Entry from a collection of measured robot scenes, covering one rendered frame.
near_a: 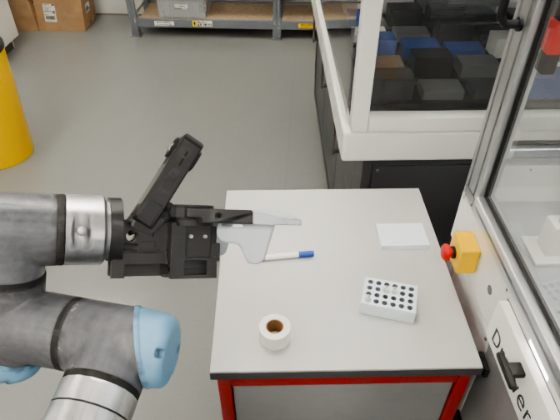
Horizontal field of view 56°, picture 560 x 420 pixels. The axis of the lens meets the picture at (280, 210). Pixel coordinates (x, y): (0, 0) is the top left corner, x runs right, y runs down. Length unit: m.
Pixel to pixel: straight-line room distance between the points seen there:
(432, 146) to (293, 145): 1.61
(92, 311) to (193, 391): 1.50
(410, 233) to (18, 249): 1.08
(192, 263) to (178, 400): 1.46
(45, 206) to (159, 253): 0.13
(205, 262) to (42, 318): 0.17
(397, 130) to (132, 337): 1.21
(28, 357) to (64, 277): 1.96
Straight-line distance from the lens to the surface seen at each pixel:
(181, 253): 0.58
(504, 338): 1.13
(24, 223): 0.56
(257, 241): 0.58
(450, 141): 1.67
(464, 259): 1.25
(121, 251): 0.57
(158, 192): 0.58
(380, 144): 1.62
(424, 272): 1.38
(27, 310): 0.58
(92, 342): 0.54
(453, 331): 1.28
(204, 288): 2.33
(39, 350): 0.57
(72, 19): 5.03
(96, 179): 3.06
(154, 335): 0.53
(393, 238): 1.43
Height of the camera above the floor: 1.73
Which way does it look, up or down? 40 degrees down
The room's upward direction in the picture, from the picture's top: straight up
